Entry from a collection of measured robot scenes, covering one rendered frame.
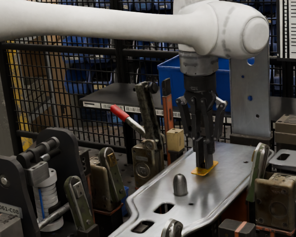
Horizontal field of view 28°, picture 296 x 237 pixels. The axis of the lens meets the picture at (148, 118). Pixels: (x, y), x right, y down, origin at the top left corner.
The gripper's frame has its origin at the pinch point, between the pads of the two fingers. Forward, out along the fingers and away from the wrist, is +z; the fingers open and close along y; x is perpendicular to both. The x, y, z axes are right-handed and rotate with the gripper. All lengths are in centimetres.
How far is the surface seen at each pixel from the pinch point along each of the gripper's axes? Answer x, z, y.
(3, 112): 120, 50, -200
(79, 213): -34.3, 2.1, -12.1
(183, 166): 0.8, 5.1, -6.6
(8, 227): -51, -2, -16
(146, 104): -1.6, -11.5, -14.5
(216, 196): -11.1, 5.1, 8.4
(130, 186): 37, 35, -50
